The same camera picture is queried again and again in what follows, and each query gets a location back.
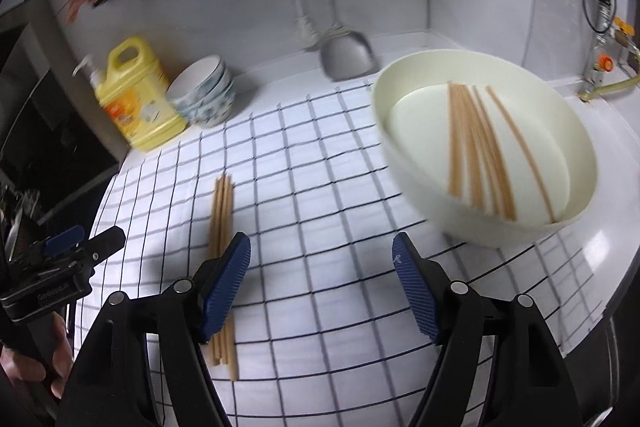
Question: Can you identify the black gas stove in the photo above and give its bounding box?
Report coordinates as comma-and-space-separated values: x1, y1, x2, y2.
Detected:
0, 0, 126, 258

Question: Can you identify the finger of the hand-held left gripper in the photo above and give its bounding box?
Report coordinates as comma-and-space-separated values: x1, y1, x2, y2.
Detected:
75, 227, 127, 277
30, 225, 86, 260

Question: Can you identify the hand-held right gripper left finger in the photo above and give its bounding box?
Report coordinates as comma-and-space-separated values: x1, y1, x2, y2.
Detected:
55, 232, 252, 427

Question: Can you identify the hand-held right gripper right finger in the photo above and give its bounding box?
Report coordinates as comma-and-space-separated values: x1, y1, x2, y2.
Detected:
391, 232, 583, 427

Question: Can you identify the yellow detergent bottle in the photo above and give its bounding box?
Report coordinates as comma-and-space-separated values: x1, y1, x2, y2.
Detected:
72, 37, 188, 154

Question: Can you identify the gas valve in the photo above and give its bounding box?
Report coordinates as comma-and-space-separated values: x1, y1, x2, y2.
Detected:
592, 17, 640, 88

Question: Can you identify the floral ceramic bowl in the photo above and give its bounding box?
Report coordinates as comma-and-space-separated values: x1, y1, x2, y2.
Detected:
172, 77, 235, 115
184, 92, 236, 128
166, 54, 230, 105

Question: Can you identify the black cable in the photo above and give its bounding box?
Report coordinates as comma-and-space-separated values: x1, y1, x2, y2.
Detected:
581, 0, 613, 34

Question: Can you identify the white black-grid cloth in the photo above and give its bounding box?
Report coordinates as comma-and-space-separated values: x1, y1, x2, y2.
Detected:
70, 82, 617, 389

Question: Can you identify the long wooden chopstick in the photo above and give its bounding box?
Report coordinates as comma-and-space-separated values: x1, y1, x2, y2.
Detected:
216, 176, 228, 362
206, 176, 223, 365
227, 178, 240, 381
222, 175, 233, 364

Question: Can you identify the person's left hand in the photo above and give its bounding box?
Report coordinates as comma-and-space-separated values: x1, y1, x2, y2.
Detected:
0, 314, 76, 400

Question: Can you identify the bundle of wooden chopsticks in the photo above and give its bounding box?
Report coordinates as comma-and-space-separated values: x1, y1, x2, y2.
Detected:
446, 82, 558, 224

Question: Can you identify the large cream bowl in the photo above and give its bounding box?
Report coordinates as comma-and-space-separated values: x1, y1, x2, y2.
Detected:
372, 49, 599, 249

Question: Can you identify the yellow gas hose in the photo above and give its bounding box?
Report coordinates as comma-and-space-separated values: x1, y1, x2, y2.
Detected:
577, 72, 640, 104

